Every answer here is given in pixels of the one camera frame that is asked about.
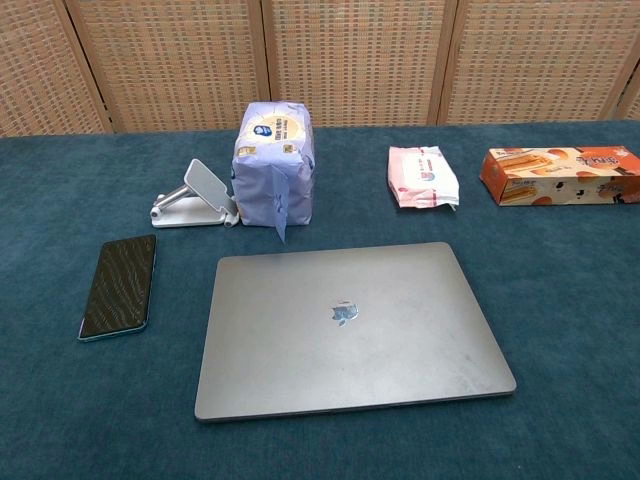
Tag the orange biscuit box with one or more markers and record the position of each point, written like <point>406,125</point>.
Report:
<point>560,177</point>

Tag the white folding phone stand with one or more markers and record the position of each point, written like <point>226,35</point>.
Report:
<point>202,187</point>

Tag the pink wet wipes pack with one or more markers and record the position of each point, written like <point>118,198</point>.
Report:
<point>422,175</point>

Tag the black smartphone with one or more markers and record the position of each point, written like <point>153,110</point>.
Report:
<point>117,287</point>

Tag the woven folding screen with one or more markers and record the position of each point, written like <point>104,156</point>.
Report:
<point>350,60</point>

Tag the silver laptop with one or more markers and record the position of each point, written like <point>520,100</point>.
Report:
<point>350,360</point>

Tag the purple tissue pack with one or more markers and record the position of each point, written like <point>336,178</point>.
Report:
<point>272,180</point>

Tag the teal table cloth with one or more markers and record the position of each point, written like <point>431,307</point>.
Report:
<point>550,300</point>

